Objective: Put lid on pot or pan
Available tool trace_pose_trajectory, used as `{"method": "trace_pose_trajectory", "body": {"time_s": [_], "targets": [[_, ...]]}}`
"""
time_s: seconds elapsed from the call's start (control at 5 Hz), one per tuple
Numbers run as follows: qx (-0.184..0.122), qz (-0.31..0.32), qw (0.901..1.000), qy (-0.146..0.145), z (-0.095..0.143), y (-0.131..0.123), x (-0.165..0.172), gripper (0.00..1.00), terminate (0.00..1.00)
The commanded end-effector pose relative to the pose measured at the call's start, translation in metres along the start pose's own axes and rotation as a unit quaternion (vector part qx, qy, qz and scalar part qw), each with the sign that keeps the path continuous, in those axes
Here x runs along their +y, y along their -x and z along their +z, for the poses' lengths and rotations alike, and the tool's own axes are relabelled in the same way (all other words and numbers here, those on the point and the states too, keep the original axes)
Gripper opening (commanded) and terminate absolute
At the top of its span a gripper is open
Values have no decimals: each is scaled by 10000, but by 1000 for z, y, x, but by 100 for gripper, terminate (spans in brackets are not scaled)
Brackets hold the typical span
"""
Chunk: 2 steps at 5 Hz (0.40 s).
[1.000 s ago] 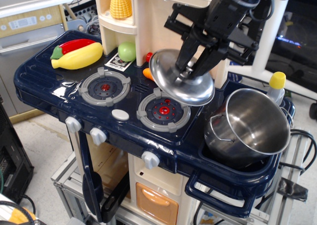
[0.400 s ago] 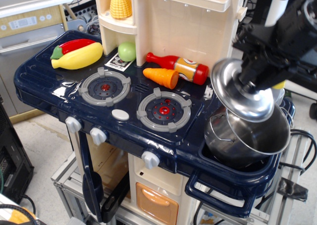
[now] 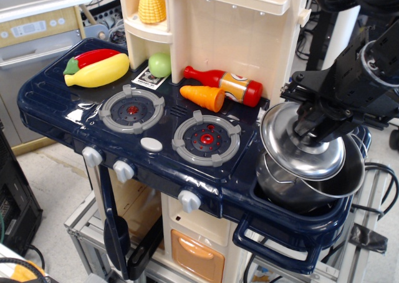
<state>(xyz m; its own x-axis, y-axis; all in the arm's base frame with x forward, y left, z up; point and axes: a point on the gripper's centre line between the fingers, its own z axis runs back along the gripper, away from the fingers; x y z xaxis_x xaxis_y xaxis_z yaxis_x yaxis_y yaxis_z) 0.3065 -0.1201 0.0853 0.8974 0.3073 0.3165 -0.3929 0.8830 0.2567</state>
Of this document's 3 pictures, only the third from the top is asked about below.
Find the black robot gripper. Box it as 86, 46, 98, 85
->
279, 27, 395, 144

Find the steel pot lid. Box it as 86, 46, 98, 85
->
259, 102, 345, 181

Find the stainless steel pot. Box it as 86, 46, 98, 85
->
256, 135, 365, 214

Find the red toy ketchup bottle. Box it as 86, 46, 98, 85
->
183, 66, 263, 107

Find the orange toy carrot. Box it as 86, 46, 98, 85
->
180, 85, 225, 113

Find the right grey stove burner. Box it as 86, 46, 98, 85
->
171, 110, 241, 167

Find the grey stove burner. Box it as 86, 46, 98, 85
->
171, 110, 241, 167
99, 85, 165, 135

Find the navy toy kitchen counter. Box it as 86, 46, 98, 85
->
17, 39, 353, 274

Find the cream toy kitchen hutch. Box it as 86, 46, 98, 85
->
120, 0, 310, 105

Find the right grey stove knob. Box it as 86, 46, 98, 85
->
178, 190, 201, 213

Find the grey stove knob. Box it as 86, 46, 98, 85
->
178, 190, 201, 213
82, 146, 103, 168
113, 160, 135, 183

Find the green toy apple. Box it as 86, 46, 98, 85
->
148, 52, 171, 78

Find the grey oval stove button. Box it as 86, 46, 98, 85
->
140, 137, 163, 152

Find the black white sticker card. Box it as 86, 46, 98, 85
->
131, 67, 168, 90

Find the orange toy drawer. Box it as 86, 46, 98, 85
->
171, 229, 225, 282

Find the left grey stove burner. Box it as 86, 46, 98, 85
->
99, 85, 165, 135

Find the yellow toy corn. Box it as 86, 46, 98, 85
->
138, 0, 166, 24

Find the middle grey stove knob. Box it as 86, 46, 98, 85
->
113, 160, 135, 183

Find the yellow toy banana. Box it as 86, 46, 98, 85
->
64, 53, 130, 88

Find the left grey stove knob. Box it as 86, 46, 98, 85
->
82, 146, 103, 168

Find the navy hanging toy spoon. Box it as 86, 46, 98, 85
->
99, 165, 130, 279

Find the black toy oven door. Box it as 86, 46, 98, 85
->
127, 216, 163, 281

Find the red toy chili pepper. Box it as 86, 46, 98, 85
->
63, 49, 120, 75

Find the beige appliance with display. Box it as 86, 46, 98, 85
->
1, 0, 93, 146

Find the black computer case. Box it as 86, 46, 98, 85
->
1, 133, 42, 256

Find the black cable right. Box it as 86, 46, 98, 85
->
352, 162, 399, 220

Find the aluminium frame cart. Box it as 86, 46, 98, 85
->
64, 170, 390, 283

